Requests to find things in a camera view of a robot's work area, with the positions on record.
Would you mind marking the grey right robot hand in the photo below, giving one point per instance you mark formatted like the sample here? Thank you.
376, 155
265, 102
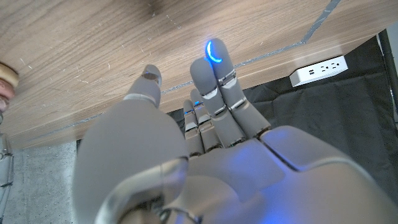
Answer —
6, 168

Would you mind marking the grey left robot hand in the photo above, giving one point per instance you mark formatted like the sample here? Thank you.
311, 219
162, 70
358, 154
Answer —
217, 174

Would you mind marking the black curtain backdrop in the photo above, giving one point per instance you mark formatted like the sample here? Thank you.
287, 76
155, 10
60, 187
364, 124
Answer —
326, 109

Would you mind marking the white power strip box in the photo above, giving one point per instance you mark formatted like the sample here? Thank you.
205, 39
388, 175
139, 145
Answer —
317, 71

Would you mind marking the black backdrop stand pole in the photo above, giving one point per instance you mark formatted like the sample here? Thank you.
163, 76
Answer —
388, 62

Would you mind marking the white wall panel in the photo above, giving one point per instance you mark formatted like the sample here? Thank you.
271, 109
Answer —
394, 43

